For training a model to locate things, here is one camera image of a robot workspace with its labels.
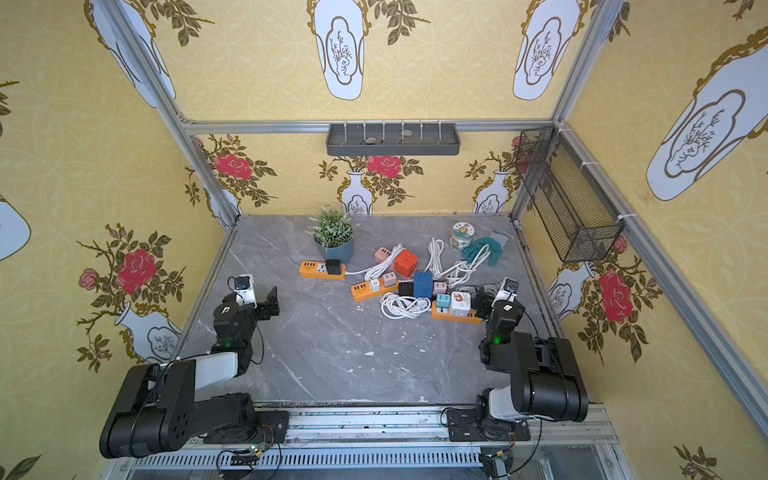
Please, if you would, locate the potted green plant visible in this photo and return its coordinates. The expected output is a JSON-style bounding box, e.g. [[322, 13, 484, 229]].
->
[[307, 205, 355, 263]]

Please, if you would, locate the blue cube adapter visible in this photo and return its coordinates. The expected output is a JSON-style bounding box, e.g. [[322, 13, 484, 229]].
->
[[413, 271, 434, 299]]

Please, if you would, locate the white cable bundle right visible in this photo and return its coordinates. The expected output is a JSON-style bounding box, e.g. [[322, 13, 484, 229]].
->
[[424, 237, 492, 288]]

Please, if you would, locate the white patterned plug adapter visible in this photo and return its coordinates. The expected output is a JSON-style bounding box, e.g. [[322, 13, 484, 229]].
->
[[449, 291, 472, 317]]

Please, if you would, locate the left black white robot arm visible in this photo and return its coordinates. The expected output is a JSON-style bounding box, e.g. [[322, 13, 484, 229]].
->
[[99, 288, 289, 459]]

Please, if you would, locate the green glove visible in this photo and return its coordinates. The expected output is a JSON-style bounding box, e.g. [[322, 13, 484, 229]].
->
[[463, 231, 509, 266]]

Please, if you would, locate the orange power strip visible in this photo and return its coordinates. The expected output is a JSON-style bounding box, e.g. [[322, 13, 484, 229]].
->
[[350, 280, 400, 303], [431, 301, 485, 326], [298, 261, 346, 280]]

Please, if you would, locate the black wire basket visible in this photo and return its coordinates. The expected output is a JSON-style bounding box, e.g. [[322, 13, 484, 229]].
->
[[523, 127, 624, 263]]

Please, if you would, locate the grey wall shelf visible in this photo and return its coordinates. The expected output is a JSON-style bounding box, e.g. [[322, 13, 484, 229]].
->
[[326, 121, 461, 157]]

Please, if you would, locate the white coiled cable front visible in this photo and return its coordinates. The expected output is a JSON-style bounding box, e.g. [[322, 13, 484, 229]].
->
[[379, 292, 432, 320]]

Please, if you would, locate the white cable bundle left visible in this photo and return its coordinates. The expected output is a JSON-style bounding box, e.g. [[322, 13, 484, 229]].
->
[[346, 242, 405, 281]]

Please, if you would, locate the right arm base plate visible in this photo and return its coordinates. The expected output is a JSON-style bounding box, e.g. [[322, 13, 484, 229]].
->
[[440, 407, 531, 442]]

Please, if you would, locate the teal plug adapter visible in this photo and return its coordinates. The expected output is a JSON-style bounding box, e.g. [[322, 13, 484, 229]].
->
[[435, 294, 451, 309]]

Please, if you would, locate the pink power strip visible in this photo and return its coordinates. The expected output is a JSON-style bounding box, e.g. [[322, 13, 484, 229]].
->
[[374, 247, 392, 263]]

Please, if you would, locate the red cube adapter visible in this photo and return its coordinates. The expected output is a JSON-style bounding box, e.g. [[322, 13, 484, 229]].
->
[[394, 250, 419, 278]]

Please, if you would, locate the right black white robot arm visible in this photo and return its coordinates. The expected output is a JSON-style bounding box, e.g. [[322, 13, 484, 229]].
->
[[475, 290, 589, 429]]

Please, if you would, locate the black plug adapter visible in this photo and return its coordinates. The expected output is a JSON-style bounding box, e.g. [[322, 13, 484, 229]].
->
[[325, 259, 343, 276]]

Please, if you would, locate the white cable bundle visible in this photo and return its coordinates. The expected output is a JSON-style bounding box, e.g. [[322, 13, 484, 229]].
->
[[346, 242, 405, 281], [424, 237, 492, 288]]

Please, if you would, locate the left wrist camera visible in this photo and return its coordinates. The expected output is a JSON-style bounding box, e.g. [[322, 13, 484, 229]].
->
[[232, 274, 256, 305]]

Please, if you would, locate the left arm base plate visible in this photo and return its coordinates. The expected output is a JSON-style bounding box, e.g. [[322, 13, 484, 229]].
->
[[203, 410, 289, 445]]

